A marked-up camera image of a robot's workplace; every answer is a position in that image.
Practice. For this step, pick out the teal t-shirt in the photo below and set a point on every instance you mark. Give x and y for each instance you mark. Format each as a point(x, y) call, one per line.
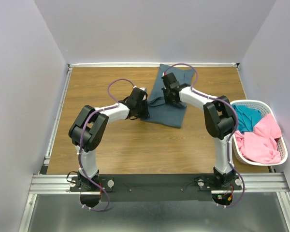
point(247, 117)

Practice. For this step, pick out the pink t-shirt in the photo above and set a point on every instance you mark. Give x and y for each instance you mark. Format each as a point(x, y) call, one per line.
point(261, 145)

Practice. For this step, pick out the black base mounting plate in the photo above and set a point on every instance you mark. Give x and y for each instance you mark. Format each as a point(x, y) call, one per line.
point(112, 188)

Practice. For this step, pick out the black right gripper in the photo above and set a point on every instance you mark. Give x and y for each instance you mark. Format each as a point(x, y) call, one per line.
point(167, 101)

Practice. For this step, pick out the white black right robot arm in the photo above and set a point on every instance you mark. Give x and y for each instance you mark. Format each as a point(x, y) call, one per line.
point(221, 122)

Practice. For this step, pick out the grey-blue t-shirt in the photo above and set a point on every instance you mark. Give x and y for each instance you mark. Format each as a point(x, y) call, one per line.
point(159, 111)

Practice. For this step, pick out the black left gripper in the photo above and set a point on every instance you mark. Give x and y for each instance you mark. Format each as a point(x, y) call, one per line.
point(146, 114)

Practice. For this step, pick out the white plastic laundry basket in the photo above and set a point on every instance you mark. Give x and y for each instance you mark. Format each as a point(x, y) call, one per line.
point(264, 109)

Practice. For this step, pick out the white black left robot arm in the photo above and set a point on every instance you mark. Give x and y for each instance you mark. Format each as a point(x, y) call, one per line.
point(87, 131)

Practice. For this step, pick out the aluminium front rail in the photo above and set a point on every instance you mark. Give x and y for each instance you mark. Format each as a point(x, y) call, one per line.
point(263, 182)

